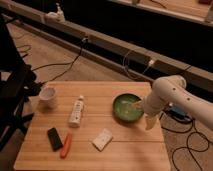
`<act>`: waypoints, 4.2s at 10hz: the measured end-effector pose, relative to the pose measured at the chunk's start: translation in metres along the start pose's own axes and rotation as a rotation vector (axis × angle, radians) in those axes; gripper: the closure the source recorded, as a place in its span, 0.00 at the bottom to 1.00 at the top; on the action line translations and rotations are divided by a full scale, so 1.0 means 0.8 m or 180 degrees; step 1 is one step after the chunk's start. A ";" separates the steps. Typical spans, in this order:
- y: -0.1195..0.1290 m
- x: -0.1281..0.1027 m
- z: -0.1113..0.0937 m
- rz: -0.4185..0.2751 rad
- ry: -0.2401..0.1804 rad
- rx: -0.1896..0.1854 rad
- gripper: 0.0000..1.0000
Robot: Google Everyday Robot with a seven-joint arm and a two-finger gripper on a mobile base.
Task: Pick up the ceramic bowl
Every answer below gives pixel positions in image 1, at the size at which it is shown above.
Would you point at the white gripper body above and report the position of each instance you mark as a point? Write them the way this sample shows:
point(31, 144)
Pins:
point(153, 104)

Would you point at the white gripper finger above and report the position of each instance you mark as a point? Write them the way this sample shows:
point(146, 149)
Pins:
point(150, 122)
point(138, 104)

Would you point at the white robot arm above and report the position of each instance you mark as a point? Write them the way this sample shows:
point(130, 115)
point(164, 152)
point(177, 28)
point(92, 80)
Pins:
point(171, 90)

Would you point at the green ceramic bowl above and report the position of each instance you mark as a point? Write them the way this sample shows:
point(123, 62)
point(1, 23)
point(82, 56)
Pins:
point(124, 110)

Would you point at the blue object on floor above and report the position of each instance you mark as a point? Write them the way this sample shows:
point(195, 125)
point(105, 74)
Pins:
point(179, 114)

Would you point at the white tube bottle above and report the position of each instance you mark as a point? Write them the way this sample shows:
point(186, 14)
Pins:
point(75, 117)

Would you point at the orange marker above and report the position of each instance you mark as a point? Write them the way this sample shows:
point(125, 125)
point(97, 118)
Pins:
point(66, 146)

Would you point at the black rectangular device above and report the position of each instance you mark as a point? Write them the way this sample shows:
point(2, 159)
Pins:
point(54, 139)

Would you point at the white paper cup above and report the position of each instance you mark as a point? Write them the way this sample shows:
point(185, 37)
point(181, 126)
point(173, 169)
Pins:
point(47, 97)

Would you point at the grey metal rail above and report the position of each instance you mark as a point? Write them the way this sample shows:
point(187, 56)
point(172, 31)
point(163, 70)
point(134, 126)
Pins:
point(180, 47)

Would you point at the white object on rail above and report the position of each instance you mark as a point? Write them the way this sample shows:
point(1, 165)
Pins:
point(58, 15)

